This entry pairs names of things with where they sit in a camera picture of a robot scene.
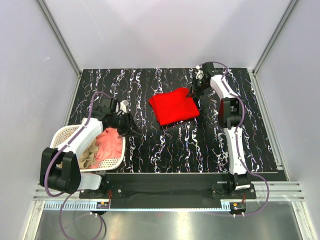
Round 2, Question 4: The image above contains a red t shirt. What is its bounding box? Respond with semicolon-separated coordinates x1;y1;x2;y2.
148;87;200;126

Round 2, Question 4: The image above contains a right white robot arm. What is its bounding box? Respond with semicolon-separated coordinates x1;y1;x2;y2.
186;61;251;196

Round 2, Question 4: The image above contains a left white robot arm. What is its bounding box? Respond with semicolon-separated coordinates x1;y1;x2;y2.
39;95;142;198

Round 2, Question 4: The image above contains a pink t shirt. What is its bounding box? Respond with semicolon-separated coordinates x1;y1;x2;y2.
95;128;123;162

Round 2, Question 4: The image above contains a beige t shirt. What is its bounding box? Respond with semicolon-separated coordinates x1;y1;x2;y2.
78;141;98;169

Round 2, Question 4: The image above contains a white plastic laundry basket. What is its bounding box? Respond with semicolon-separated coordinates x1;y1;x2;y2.
49;124;127;173

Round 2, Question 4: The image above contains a left small electronics board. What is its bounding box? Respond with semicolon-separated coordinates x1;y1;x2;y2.
96;201;110;209

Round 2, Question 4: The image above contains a small electronics board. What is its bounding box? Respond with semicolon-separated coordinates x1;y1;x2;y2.
96;201;110;209
230;202;247;212

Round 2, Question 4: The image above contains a right small electronics board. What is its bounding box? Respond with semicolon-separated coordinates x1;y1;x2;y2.
230;202;247;212

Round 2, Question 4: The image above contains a left aluminium frame post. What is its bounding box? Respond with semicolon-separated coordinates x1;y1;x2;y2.
34;0;83;76

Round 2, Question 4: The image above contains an aluminium frame post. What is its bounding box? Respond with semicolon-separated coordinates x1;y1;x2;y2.
252;0;300;75
34;0;83;76

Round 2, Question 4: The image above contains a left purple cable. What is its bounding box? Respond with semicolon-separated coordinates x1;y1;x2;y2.
44;91;113;240

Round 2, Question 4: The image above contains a right aluminium frame post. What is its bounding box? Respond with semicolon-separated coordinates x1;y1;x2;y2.
252;0;300;75

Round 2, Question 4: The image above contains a front aluminium rail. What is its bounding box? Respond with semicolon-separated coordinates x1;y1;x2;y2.
33;181;304;212

